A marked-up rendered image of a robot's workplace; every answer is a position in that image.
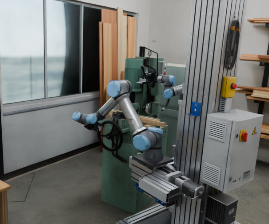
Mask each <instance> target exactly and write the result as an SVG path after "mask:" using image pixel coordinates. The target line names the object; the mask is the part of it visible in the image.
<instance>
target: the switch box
mask: <svg viewBox="0 0 269 224"><path fill-rule="evenodd" d="M165 64H166V65H165ZM165 66H166V69H165ZM164 70H165V71H164ZM164 73H167V62H165V61H158V74H162V75H164Z"/></svg>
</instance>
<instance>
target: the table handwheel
mask: <svg viewBox="0 0 269 224"><path fill-rule="evenodd" d="M101 124H103V125H105V124H112V125H113V126H112V130H111V132H110V133H107V134H106V135H101V134H100V131H99V129H98V130H97V137H98V140H99V143H100V144H101V146H102V147H103V148H104V149H106V150H108V151H111V152H114V151H116V150H118V149H119V148H120V147H121V146H122V143H123V133H122V130H121V128H120V127H119V126H118V125H117V124H116V123H115V122H113V121H110V120H106V121H104V122H102V123H101ZM114 126H115V127H116V128H117V130H118V134H119V135H120V142H119V144H118V146H116V144H115V143H114V141H113V137H114V136H116V132H114V133H112V132H113V129H114ZM101 136H105V137H106V138H107V139H108V140H110V139H111V141H112V143H113V144H114V146H115V148H108V147H107V146H105V145H104V143H103V142H102V140H101Z"/></svg>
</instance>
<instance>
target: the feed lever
mask: <svg viewBox="0 0 269 224"><path fill-rule="evenodd" d="M144 68H145V67H144V66H143V65H142V66H141V69H142V70H143V73H144V76H145V71H144ZM145 79H146V78H145ZM147 87H148V90H149V94H150V95H149V97H148V100H149V101H152V102H155V96H152V95H151V92H150V89H149V85H148V83H147Z"/></svg>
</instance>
